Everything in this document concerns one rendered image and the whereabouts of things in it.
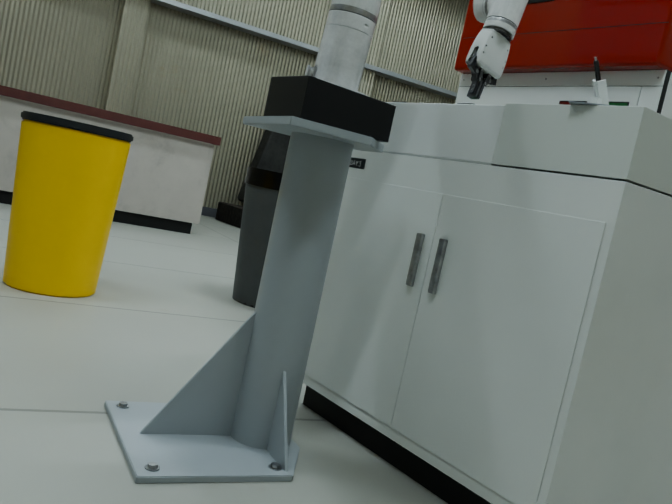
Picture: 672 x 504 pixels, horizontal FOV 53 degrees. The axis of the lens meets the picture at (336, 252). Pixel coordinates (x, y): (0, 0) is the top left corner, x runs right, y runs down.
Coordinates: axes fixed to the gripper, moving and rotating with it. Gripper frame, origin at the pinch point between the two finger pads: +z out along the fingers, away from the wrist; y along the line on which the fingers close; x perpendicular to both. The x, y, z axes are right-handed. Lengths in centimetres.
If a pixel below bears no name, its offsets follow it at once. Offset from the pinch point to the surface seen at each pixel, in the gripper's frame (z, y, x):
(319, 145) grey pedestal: 29.8, 30.7, -11.0
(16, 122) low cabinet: 31, 4, -502
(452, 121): 9.8, 2.5, -1.2
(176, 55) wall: -143, -184, -748
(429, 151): 17.8, 0.8, -7.1
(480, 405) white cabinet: 73, -11, 28
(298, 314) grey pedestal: 69, 19, -10
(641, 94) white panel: -26, -54, 9
